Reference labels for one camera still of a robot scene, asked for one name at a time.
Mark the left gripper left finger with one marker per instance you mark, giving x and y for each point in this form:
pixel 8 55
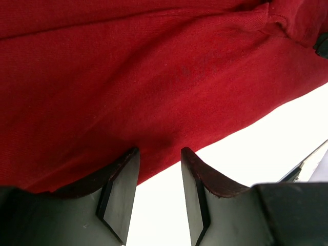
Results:
pixel 117 184

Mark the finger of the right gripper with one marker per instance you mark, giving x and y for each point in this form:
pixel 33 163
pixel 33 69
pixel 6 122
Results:
pixel 321 45

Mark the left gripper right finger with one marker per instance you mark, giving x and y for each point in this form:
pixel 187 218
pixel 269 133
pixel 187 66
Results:
pixel 218 208

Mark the red t shirt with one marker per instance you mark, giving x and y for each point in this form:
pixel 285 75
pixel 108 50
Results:
pixel 83 81

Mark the metal rail at front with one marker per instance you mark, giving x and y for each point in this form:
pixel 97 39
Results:
pixel 305 169

